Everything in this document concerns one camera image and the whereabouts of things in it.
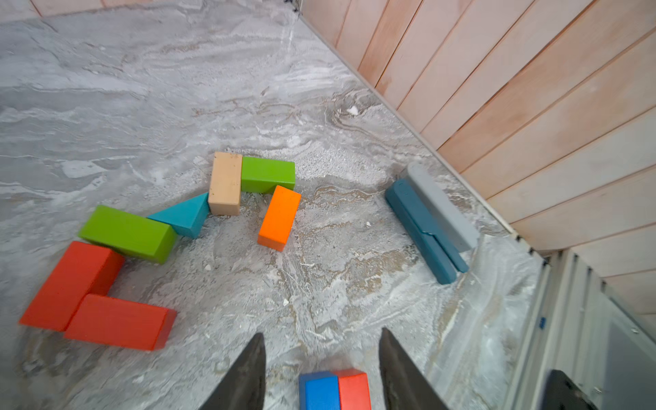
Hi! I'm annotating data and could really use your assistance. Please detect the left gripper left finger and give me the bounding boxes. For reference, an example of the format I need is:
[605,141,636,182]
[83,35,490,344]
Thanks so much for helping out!
[200,332,267,410]

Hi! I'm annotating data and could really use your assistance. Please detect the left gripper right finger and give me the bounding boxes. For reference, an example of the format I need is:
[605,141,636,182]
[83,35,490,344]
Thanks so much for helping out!
[379,327,448,410]

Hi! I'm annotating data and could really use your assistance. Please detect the red block pair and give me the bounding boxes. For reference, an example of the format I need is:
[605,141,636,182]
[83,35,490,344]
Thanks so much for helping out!
[19,241,125,331]
[64,294,177,351]

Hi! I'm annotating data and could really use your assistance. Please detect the orange block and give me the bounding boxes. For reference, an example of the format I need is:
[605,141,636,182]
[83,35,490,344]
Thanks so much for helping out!
[257,186,302,252]

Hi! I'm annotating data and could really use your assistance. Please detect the green block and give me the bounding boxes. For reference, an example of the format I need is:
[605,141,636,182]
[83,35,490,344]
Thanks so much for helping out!
[79,205,177,264]
[241,156,296,194]

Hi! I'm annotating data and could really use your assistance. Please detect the natural wood block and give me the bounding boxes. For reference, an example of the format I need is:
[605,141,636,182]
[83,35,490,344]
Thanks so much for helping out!
[208,152,243,216]

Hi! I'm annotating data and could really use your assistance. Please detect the blue cube block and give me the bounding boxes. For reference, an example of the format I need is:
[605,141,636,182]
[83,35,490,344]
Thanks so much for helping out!
[299,372,341,410]

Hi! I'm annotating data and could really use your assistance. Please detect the teal stapler tool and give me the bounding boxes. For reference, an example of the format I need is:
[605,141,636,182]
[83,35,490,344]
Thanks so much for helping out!
[384,179,469,285]

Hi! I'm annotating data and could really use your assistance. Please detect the teal triangle block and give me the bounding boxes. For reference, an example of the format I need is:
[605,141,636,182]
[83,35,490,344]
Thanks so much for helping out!
[148,192,210,238]

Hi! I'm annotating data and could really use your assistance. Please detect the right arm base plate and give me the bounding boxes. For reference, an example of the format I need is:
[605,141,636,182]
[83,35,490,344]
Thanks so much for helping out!
[540,369,597,410]

